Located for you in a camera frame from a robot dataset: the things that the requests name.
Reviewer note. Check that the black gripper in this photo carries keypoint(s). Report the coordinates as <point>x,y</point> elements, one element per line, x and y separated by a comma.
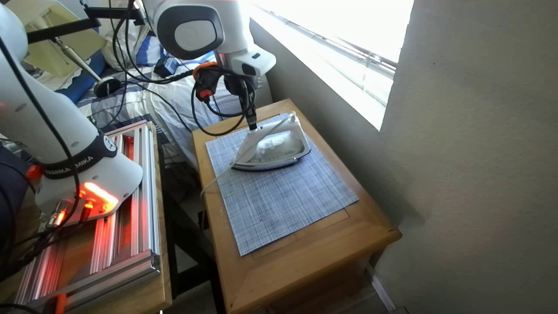
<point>239,82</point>

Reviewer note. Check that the wooden side table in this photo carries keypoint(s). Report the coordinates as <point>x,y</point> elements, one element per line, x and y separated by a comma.
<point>302,267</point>

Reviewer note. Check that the blue fabric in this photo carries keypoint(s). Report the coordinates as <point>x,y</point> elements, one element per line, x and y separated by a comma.
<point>80,80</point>

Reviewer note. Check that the grey woven placemat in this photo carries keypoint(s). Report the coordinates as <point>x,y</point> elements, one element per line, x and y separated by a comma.
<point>279,197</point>

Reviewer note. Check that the black camera mounting rod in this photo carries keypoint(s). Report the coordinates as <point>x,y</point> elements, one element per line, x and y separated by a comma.
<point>58,28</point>

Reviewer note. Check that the white steam iron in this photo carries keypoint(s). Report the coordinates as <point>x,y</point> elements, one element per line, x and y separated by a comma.
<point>272,145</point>

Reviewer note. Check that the aluminium rail base frame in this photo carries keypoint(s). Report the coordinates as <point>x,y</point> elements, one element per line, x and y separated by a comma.
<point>115,232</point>

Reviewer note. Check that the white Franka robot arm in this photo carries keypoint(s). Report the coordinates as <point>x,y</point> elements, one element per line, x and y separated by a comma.
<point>52,127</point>

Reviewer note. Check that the white window frame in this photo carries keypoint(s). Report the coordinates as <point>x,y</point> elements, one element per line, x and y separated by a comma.
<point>349,45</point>

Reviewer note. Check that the wrist camera with orange mount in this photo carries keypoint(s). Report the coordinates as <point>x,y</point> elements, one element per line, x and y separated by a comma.
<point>206,78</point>

